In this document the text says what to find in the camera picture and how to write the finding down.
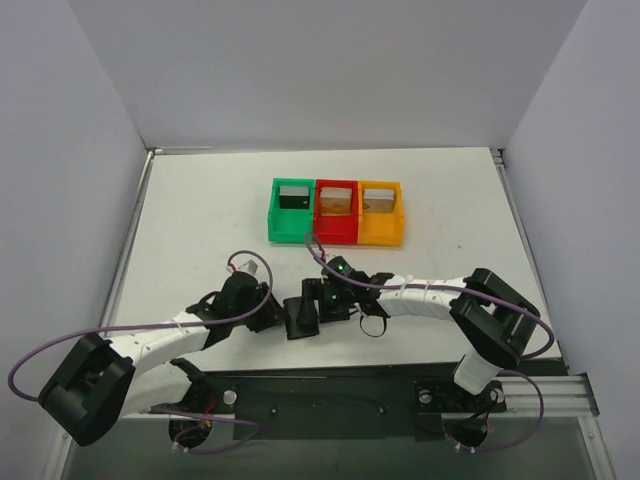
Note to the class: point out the orange plastic bin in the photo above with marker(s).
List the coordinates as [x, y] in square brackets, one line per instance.
[381, 213]

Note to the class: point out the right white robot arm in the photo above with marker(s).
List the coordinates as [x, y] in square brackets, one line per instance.
[496, 320]

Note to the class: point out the red plastic bin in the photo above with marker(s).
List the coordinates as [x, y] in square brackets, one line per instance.
[337, 230]

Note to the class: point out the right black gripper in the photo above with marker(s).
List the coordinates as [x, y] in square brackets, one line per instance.
[310, 305]

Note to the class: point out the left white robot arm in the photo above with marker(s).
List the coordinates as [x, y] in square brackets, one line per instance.
[101, 380]

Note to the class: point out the aluminium frame rail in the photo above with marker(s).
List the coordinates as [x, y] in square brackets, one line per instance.
[115, 292]

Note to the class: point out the black card stack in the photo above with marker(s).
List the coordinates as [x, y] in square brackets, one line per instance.
[294, 197]

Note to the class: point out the brown card stack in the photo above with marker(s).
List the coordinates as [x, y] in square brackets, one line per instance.
[335, 201]

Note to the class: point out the green plastic bin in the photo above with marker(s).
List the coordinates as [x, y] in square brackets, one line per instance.
[289, 226]

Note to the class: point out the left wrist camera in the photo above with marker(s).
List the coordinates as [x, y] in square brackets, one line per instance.
[250, 267]

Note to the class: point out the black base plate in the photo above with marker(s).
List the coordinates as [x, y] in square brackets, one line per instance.
[343, 403]

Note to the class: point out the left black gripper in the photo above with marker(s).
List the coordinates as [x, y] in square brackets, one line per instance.
[262, 314]

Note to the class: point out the black leather card holder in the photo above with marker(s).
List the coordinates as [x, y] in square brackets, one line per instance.
[302, 321]

